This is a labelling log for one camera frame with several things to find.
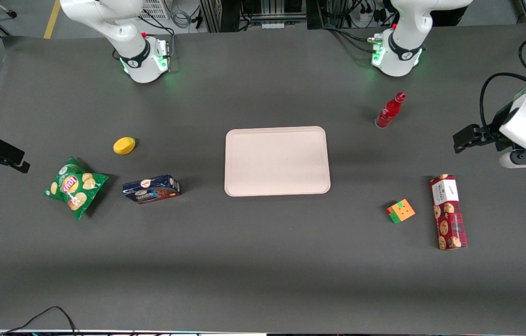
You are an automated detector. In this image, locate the dark grey table mat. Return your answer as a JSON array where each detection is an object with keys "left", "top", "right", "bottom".
[{"left": 0, "top": 22, "right": 526, "bottom": 335}]

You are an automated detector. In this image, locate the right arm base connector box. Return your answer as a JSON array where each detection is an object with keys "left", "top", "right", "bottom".
[{"left": 153, "top": 38, "right": 172, "bottom": 73}]

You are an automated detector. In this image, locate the white vented box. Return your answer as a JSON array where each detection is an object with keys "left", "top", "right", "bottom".
[{"left": 139, "top": 0, "right": 171, "bottom": 21}]

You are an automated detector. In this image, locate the red soda bottle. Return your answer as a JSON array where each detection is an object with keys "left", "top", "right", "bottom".
[{"left": 374, "top": 92, "right": 407, "bottom": 129}]

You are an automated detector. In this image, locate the beige plastic tray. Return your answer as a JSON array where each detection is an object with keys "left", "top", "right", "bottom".
[{"left": 224, "top": 126, "right": 331, "bottom": 197}]

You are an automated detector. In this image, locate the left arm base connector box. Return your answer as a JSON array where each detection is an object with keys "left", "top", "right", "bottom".
[{"left": 367, "top": 34, "right": 386, "bottom": 67}]

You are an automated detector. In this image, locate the blue cookie box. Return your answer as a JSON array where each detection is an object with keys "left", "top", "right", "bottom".
[{"left": 122, "top": 174, "right": 182, "bottom": 205}]

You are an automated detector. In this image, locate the aluminium equipment rack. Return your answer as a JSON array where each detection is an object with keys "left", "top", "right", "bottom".
[{"left": 199, "top": 0, "right": 309, "bottom": 33}]

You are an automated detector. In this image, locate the grey coiled cable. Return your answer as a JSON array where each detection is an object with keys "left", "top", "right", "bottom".
[{"left": 170, "top": 0, "right": 192, "bottom": 29}]

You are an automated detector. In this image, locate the orange green puzzle cube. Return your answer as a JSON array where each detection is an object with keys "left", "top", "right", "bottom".
[{"left": 386, "top": 199, "right": 416, "bottom": 224}]

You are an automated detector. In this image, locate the yellow lemon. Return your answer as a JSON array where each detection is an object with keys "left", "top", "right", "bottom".
[{"left": 112, "top": 137, "right": 137, "bottom": 155}]

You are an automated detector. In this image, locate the black cable on table edge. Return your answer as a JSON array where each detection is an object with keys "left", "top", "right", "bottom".
[{"left": 0, "top": 306, "right": 81, "bottom": 336}]

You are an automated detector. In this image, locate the green chips bag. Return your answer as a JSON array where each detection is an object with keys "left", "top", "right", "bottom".
[{"left": 42, "top": 157, "right": 110, "bottom": 220}]

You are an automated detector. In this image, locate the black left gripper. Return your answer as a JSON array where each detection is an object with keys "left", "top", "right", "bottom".
[{"left": 452, "top": 123, "right": 506, "bottom": 154}]

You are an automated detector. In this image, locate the red cookie box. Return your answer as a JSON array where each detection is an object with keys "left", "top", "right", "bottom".
[{"left": 429, "top": 174, "right": 468, "bottom": 251}]

